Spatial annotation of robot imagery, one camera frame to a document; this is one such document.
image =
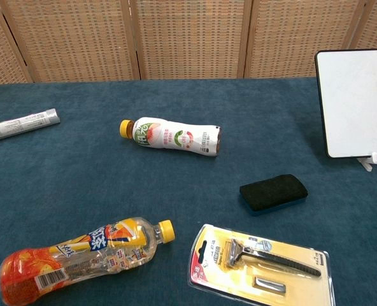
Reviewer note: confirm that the black felt whiteboard eraser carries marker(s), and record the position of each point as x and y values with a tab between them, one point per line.
273	191

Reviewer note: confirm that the white magnetic whiteboard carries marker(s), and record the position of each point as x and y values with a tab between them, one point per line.
357	102

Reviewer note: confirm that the white label tea bottle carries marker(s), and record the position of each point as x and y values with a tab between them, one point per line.
175	137

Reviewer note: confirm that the teal table cloth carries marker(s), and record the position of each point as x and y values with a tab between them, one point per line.
112	185

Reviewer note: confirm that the woven wooden folding screen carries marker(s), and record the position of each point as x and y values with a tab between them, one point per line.
188	38

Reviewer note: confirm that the yellow carded razor pack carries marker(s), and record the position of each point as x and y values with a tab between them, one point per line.
258	267

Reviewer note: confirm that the clear orange label drink bottle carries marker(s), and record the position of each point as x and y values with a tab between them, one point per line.
89	258

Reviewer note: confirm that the silver toothpaste tube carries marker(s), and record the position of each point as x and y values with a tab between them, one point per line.
19	124

